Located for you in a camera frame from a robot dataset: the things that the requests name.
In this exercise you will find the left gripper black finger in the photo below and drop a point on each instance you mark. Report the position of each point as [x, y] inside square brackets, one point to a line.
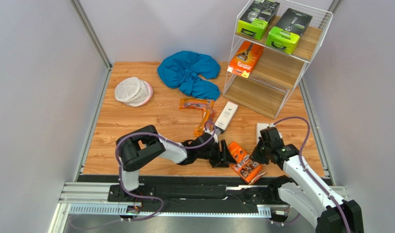
[225, 154]
[220, 162]

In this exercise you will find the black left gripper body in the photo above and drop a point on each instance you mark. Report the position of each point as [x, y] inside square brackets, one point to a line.
[213, 153]

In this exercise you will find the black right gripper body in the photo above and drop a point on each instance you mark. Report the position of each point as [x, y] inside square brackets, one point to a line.
[260, 152]

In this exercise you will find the orange razor box back side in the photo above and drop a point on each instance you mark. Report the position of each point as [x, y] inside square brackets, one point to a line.
[249, 170]

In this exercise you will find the orange Gillette Fusion5 box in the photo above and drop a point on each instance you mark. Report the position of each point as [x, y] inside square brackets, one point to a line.
[246, 58]

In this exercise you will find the black green Gillette Labs box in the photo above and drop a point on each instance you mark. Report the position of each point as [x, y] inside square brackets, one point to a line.
[286, 33]

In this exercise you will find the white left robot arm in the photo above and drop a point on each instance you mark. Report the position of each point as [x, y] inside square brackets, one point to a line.
[138, 148]

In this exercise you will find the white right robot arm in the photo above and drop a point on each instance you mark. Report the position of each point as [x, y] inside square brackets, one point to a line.
[303, 189]

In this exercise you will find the black green box on shelf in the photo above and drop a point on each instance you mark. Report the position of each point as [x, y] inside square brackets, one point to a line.
[255, 21]

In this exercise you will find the white tall box far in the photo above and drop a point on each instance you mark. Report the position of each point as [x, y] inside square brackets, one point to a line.
[260, 127]

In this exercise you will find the white tall box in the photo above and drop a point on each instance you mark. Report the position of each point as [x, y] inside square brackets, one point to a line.
[260, 127]
[225, 117]

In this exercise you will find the orange razor bag vertical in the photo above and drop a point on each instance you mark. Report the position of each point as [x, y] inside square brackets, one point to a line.
[208, 115]

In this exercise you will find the white tall box near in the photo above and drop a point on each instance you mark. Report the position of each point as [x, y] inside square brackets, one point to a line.
[225, 117]

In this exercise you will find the orange razor bag horizontal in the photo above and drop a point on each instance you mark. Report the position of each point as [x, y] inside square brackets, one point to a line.
[193, 103]

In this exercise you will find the blue cloth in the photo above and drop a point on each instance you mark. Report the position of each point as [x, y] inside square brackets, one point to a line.
[191, 72]

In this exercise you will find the white mesh laundry bag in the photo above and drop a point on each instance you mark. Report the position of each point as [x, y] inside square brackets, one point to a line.
[133, 92]

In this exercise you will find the black mounting rail base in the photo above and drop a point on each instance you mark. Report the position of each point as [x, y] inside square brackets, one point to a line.
[178, 196]

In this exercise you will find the white wire wooden shelf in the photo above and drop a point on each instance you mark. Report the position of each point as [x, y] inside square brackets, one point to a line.
[276, 74]

